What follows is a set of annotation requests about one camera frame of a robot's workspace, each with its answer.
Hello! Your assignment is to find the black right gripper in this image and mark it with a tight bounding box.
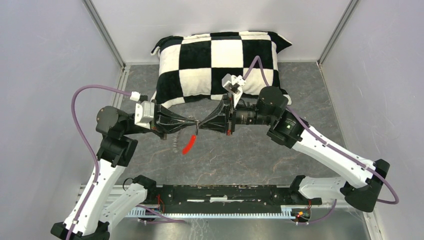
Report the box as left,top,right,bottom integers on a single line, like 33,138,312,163
198,92,274,136

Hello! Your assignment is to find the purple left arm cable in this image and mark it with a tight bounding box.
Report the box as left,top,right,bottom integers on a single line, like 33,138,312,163
64,84,188,240

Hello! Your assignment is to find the black white checkered pillow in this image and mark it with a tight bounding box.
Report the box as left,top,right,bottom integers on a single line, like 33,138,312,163
151,31,292,108

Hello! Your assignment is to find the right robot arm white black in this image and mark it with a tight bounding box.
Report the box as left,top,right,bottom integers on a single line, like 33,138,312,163
198,86,390,213

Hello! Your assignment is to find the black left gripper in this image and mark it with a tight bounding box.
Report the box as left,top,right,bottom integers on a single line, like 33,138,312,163
122,98,198,139

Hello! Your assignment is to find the metal key organizer red handle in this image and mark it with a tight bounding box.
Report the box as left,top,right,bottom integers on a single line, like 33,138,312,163
172,130,198,155

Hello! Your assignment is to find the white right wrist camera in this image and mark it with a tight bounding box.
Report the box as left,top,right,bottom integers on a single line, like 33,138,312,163
221,73,246,108

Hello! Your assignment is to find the white slotted cable duct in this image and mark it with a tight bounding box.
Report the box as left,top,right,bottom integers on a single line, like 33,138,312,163
124,207,296,220

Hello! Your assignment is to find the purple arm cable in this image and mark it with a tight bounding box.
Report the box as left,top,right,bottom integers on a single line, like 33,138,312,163
64,84,188,240
242,55,400,225

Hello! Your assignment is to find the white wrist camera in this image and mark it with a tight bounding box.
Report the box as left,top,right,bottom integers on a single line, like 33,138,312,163
129,91,155,130
221,73,246,108

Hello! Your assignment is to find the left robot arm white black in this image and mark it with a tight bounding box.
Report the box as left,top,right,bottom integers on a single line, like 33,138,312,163
50,101,198,240

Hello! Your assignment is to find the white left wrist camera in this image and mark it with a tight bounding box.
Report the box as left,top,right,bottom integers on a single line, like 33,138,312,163
129,91,155,130

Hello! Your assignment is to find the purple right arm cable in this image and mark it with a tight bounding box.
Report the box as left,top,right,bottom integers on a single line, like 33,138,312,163
242,55,400,225

